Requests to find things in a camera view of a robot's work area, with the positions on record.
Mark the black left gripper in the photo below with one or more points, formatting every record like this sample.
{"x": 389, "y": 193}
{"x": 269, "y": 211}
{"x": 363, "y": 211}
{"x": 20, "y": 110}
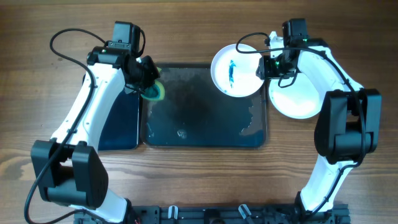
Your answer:
{"x": 152, "y": 73}

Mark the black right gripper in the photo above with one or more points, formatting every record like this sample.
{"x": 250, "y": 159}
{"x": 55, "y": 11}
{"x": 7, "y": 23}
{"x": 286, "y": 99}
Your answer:
{"x": 264, "y": 65}

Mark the yellow green sponge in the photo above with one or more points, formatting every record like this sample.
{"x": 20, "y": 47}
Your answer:
{"x": 156, "y": 92}

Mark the white plate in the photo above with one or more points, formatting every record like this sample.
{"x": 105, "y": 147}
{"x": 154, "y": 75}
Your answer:
{"x": 234, "y": 73}
{"x": 298, "y": 101}

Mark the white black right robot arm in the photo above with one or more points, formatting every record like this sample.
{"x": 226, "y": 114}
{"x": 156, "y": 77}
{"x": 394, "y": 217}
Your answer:
{"x": 348, "y": 123}

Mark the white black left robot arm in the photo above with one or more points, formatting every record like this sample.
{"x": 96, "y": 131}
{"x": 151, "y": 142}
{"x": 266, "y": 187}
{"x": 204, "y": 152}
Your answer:
{"x": 67, "y": 167}

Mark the black serving tray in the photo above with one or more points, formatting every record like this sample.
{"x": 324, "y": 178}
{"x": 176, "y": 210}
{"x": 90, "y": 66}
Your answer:
{"x": 194, "y": 113}

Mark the black water basin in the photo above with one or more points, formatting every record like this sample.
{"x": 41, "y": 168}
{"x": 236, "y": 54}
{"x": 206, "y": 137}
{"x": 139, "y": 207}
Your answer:
{"x": 111, "y": 121}

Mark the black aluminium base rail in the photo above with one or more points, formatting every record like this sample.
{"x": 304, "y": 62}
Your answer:
{"x": 268, "y": 214}

